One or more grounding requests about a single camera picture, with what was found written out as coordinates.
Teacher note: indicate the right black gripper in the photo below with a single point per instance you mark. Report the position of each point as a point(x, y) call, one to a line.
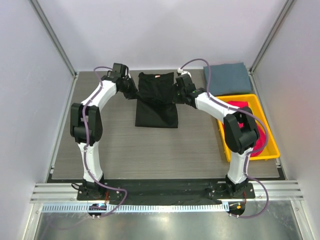
point(176, 100)

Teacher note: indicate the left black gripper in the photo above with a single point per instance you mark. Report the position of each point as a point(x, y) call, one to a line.
point(134, 90)

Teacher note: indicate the black t-shirt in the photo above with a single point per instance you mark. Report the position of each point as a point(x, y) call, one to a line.
point(155, 107)

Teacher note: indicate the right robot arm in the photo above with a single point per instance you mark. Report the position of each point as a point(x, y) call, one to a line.
point(239, 126)

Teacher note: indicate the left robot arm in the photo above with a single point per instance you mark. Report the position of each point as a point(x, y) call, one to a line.
point(86, 127)

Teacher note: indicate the folded grey-blue t-shirt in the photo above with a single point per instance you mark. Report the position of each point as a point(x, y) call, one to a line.
point(227, 79)

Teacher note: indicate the crumpled red t-shirt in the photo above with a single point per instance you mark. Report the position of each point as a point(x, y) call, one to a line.
point(257, 150)

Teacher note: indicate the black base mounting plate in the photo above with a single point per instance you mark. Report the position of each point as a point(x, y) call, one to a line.
point(163, 192)

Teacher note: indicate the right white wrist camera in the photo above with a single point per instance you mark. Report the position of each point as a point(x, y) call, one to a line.
point(181, 72)

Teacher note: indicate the left aluminium frame post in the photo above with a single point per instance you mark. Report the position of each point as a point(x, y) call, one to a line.
point(52, 35)

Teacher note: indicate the aluminium frame post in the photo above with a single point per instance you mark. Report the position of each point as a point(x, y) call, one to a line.
point(281, 17)
point(52, 35)

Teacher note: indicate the aluminium front rail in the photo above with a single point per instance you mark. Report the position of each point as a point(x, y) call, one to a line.
point(278, 190)

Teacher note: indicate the right aluminium frame post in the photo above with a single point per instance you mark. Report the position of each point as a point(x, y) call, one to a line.
point(281, 17)

